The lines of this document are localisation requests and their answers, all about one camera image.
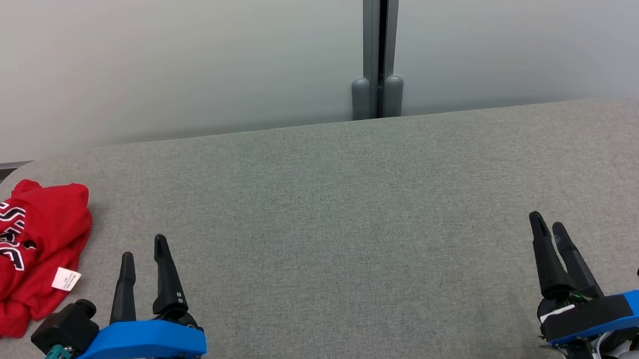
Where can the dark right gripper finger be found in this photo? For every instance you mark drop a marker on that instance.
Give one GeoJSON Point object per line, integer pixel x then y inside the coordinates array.
{"type": "Point", "coordinates": [580, 273]}
{"type": "Point", "coordinates": [548, 264]}

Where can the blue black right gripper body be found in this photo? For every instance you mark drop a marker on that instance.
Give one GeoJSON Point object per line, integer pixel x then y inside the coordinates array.
{"type": "Point", "coordinates": [593, 318]}

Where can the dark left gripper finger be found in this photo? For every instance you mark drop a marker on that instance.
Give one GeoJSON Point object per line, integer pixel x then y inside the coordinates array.
{"type": "Point", "coordinates": [168, 288]}
{"type": "Point", "coordinates": [123, 297]}

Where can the red printed jersey shirt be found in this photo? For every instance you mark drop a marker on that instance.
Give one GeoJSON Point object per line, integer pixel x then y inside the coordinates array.
{"type": "Point", "coordinates": [55, 223]}

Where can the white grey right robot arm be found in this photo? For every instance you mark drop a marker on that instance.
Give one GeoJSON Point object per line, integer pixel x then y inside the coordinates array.
{"type": "Point", "coordinates": [630, 356]}

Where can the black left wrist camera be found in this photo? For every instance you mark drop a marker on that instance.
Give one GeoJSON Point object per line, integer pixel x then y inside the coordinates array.
{"type": "Point", "coordinates": [66, 328]}

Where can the grey cylindrical post foot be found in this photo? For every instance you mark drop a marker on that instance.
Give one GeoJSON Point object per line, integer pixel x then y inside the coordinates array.
{"type": "Point", "coordinates": [361, 99]}
{"type": "Point", "coordinates": [394, 96]}

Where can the grey partition post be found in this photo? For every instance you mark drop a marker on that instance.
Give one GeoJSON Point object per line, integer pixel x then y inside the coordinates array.
{"type": "Point", "coordinates": [379, 26]}

